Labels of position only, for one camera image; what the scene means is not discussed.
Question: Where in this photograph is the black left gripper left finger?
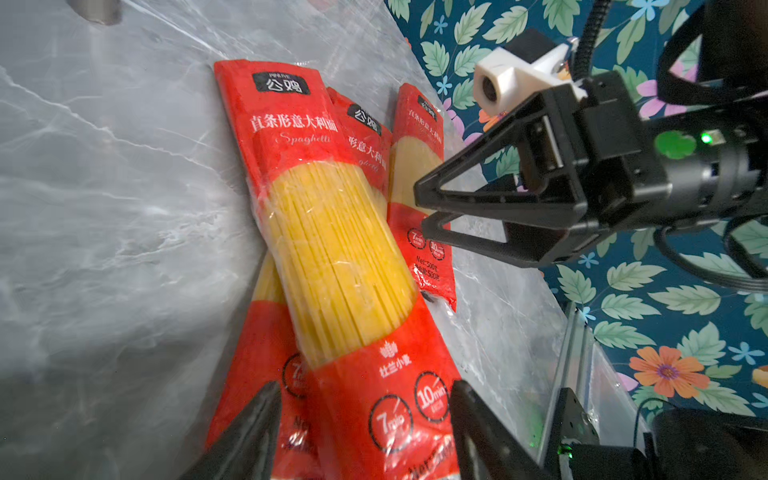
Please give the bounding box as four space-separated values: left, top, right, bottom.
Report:
179 381 282 480

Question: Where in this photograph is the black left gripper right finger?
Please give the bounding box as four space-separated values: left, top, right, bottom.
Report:
449 380 552 480

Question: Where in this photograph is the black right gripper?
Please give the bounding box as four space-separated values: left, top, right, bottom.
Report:
414 72 671 267

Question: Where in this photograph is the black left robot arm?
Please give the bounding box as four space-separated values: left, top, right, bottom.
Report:
181 381 767 479

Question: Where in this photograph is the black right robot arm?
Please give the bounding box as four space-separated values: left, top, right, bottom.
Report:
414 1 767 293

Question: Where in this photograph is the white two-tier shelf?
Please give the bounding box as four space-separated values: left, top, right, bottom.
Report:
66 0 122 26

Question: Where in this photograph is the red spaghetti pack far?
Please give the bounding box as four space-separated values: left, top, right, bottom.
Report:
214 60 459 479

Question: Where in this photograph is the red spaghetti pack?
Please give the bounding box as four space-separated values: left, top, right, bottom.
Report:
386 82 458 313
214 60 459 479
208 87 412 479

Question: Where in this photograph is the red spaghetti pack right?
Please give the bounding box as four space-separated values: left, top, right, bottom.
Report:
386 82 458 313

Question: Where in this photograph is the red spaghetti pack middle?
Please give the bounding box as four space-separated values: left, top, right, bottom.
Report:
208 87 412 479

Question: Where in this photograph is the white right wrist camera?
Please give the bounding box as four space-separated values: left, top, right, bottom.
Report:
473 29 587 116

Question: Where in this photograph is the aluminium front rail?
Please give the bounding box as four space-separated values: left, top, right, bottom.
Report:
536 302 649 480

